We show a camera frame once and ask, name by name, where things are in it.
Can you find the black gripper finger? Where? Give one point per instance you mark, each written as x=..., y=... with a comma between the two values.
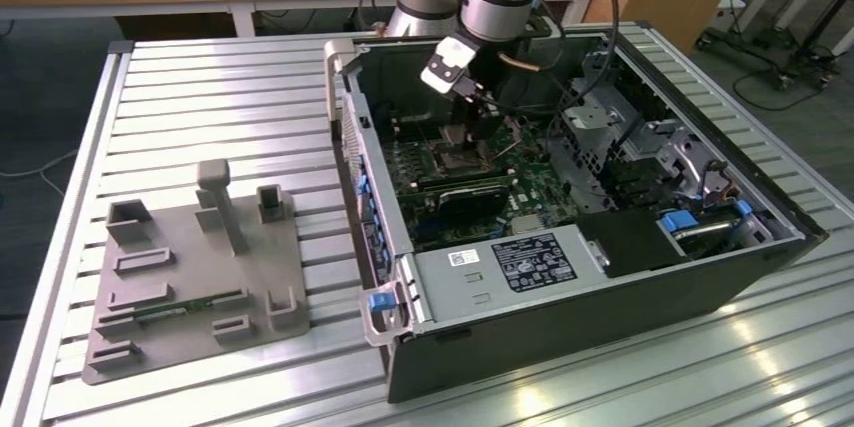
x=460, y=109
x=483, y=122

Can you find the silver CPU with green rim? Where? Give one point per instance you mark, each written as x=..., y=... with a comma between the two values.
x=456, y=132

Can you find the black RAM slot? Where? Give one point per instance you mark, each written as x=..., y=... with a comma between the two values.
x=407, y=123
x=407, y=119
x=407, y=127
x=407, y=132

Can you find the CPU socket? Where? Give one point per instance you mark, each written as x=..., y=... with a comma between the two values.
x=460, y=159

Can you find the installed RAM stick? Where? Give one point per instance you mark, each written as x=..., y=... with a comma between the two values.
x=467, y=179

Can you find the green motherboard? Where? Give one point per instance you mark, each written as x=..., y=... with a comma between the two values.
x=534, y=182

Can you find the black graphics card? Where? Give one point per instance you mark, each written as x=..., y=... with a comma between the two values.
x=470, y=206

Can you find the silver metal drive cage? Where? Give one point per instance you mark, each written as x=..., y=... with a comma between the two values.
x=587, y=157

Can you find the blue card retention clip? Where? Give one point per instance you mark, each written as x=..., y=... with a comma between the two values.
x=376, y=231
x=362, y=184

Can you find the silver chipset heatsink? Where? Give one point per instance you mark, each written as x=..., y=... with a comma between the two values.
x=528, y=223

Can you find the black plastic shroud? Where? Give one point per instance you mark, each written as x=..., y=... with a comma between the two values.
x=627, y=242

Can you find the silver power supply unit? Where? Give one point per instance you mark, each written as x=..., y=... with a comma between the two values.
x=460, y=297

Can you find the blue case latch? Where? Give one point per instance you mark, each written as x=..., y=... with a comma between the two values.
x=380, y=302

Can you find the silver cylindrical bar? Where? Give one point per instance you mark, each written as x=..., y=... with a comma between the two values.
x=707, y=229

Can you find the small blue clip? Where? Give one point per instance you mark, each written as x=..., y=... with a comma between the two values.
x=742, y=209

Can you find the black PC case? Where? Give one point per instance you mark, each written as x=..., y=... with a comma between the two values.
x=600, y=342

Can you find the grey parts rack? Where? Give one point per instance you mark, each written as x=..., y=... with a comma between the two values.
x=200, y=257

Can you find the green RAM stick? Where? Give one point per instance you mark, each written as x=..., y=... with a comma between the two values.
x=176, y=308

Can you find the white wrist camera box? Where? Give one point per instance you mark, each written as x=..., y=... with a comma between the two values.
x=446, y=69

